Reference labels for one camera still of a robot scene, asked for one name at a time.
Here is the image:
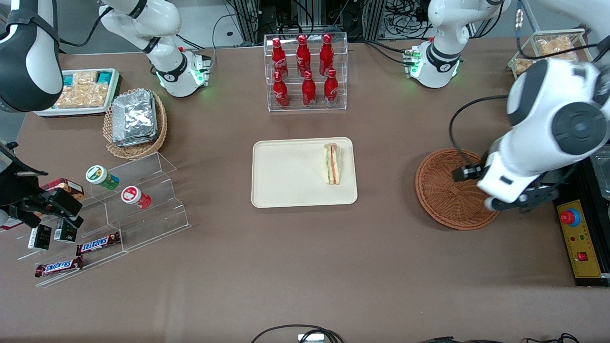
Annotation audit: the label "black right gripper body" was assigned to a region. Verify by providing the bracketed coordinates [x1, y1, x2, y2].
[0, 159, 49, 211]

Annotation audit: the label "triangle sandwich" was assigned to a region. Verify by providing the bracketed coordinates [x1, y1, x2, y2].
[323, 142, 344, 186]

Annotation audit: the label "round brown wicker basket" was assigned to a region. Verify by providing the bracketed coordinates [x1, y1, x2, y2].
[415, 149, 501, 231]

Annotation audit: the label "white snack tray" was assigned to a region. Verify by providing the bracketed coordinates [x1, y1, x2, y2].
[33, 68, 122, 118]

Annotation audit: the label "oval light wicker basket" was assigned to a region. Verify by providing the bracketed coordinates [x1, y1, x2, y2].
[103, 88, 168, 160]

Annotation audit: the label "cream plastic tray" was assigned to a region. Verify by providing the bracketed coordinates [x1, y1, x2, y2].
[251, 137, 358, 209]

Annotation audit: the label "brown red chocolate box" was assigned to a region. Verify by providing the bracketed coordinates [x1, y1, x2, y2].
[40, 178, 85, 201]

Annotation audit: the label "small black box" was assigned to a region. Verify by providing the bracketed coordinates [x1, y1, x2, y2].
[53, 219, 78, 244]
[28, 225, 52, 251]

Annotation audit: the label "green lidded snack cup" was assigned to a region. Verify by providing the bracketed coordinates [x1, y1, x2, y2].
[85, 165, 120, 191]

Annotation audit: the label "Snickers chocolate bar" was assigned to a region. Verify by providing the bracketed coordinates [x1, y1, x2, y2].
[34, 256, 84, 278]
[76, 232, 121, 256]

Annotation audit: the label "yellow control panel box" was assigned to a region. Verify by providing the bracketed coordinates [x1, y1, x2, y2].
[557, 199, 604, 279]

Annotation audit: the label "red lidded snack can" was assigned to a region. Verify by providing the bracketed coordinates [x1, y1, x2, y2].
[121, 186, 152, 210]

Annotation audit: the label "clear acrylic stepped display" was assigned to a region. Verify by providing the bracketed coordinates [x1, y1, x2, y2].
[17, 151, 192, 288]

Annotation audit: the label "silver foil wrapped packs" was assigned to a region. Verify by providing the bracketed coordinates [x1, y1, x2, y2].
[112, 89, 158, 148]

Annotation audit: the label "clear fried snack bag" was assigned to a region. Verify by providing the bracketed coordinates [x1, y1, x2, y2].
[512, 58, 537, 77]
[536, 37, 573, 58]

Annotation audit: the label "red cola bottle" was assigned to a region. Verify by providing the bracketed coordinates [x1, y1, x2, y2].
[271, 37, 289, 80]
[319, 33, 335, 76]
[272, 71, 290, 110]
[302, 71, 317, 108]
[324, 68, 339, 107]
[296, 34, 312, 77]

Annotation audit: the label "clear acrylic bottle rack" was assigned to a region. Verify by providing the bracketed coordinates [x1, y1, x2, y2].
[264, 32, 348, 113]

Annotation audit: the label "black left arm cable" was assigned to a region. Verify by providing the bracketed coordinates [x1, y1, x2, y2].
[447, 94, 509, 166]

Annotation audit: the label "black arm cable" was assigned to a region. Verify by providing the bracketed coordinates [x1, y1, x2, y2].
[58, 6, 114, 48]
[447, 94, 509, 166]

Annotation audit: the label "black base frame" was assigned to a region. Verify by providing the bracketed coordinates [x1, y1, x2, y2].
[552, 160, 610, 287]

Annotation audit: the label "white wire rack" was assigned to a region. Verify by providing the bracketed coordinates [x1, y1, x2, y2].
[507, 29, 592, 80]

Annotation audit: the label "black floor cable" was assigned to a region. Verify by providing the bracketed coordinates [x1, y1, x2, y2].
[422, 333, 580, 343]

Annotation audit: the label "black base power cable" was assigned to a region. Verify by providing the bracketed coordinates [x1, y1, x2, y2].
[365, 40, 411, 65]

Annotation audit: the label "black cable tangle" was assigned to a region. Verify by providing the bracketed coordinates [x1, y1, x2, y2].
[384, 0, 432, 40]

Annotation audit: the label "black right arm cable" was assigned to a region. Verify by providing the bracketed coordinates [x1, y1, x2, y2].
[58, 6, 114, 48]

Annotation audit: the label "black looped cable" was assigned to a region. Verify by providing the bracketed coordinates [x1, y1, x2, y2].
[251, 324, 345, 343]

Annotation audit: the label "aluminium frame rack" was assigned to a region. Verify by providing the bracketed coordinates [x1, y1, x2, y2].
[228, 0, 387, 44]

